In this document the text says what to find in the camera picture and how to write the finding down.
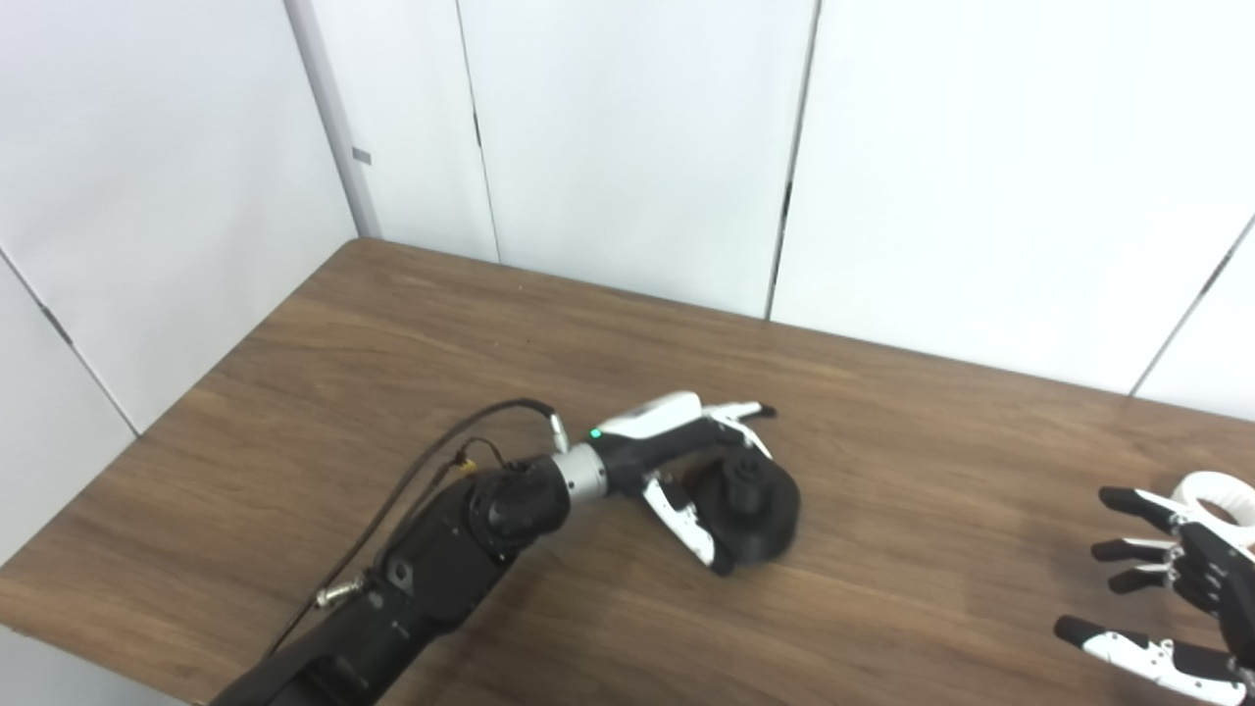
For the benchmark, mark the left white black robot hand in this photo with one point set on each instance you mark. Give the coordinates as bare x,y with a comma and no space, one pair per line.
647,422

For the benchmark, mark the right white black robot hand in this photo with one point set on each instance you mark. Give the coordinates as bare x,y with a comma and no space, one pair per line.
1230,598

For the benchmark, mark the round black part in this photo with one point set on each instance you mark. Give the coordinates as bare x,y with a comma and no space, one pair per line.
770,520

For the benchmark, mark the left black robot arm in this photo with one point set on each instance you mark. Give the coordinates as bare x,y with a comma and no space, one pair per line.
441,559

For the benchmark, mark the grey wall post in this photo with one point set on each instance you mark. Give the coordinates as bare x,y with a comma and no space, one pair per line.
328,88

